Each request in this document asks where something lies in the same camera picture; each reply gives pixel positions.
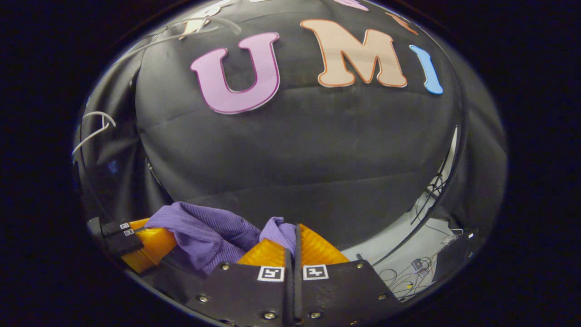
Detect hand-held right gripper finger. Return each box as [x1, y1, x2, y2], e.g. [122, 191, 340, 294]
[187, 238, 294, 325]
[294, 223, 403, 326]

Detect purple button shirt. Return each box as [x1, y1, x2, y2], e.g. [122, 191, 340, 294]
[144, 201, 298, 276]

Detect black clothes rack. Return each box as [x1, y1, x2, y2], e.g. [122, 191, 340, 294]
[356, 68, 468, 268]

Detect thin floor cable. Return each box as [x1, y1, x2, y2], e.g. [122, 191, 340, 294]
[378, 255, 440, 297]

